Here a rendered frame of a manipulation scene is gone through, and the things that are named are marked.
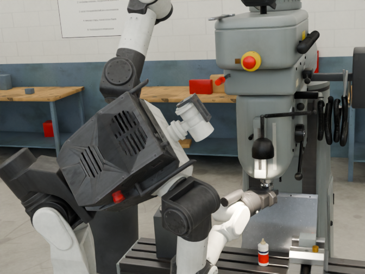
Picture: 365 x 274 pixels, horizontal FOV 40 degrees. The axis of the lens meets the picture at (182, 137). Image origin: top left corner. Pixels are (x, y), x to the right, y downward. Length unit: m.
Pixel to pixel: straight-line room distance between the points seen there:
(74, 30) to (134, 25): 5.42
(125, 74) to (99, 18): 5.33
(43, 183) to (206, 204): 0.47
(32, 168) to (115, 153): 0.29
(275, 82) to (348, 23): 4.33
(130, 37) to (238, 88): 0.41
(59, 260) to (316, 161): 1.20
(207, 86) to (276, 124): 3.98
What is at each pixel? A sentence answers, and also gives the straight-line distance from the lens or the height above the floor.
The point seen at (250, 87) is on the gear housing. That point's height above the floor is 1.66.
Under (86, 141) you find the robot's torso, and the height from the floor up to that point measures 1.61.
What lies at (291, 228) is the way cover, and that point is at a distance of 2.29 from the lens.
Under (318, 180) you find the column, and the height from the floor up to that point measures 1.15.
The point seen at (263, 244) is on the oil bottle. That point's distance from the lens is 2.01.
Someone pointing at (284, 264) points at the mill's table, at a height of 0.93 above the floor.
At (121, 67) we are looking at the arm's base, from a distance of 1.46.
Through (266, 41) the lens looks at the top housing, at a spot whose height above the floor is 1.82.
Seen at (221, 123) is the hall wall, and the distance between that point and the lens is 6.36.
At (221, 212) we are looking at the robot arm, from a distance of 1.73.
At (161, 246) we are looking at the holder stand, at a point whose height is 0.98.
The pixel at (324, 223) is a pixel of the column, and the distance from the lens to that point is 2.38.
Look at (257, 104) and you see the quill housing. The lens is 1.73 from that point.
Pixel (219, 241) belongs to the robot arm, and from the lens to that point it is 1.66.
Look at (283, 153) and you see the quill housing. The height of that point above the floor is 1.42.
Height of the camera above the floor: 1.96
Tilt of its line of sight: 16 degrees down
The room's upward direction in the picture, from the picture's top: 4 degrees counter-clockwise
